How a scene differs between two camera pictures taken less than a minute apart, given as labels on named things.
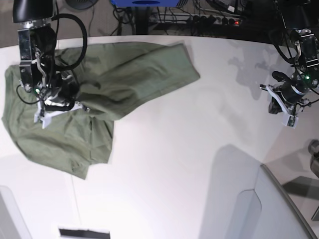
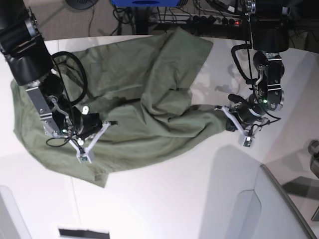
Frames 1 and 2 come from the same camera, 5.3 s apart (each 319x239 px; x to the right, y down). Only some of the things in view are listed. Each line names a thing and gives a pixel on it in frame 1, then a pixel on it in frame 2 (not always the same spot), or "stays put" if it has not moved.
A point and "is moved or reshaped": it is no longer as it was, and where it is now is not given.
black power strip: (206, 19) stays put
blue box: (146, 3) stays put
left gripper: (292, 87) → (247, 108)
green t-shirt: (112, 79) is moved or reshaped
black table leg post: (141, 20) stays put
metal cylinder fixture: (313, 149) stays put
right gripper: (62, 97) → (87, 124)
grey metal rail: (290, 200) stays put
